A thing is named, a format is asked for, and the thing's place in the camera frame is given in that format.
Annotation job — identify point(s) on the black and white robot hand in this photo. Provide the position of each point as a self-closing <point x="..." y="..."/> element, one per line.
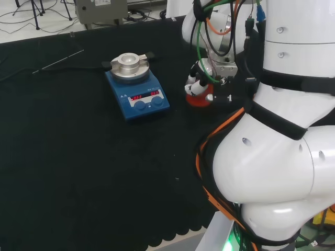
<point x="235" y="86"/>

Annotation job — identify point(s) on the blue-base heater with steel plate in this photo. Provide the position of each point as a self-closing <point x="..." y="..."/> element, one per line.
<point x="146" y="109"/>

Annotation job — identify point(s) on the grey robot mounting plate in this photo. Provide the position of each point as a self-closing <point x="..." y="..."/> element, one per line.
<point x="217" y="235"/>

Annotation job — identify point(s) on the grey metal box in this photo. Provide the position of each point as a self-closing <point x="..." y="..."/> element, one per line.
<point x="102" y="10"/>

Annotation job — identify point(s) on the black bench cloth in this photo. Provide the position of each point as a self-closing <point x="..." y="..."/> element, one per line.
<point x="78" y="157"/>

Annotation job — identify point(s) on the black tripod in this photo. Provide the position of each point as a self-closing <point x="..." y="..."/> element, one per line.
<point x="66" y="9"/>
<point x="35" y="15"/>

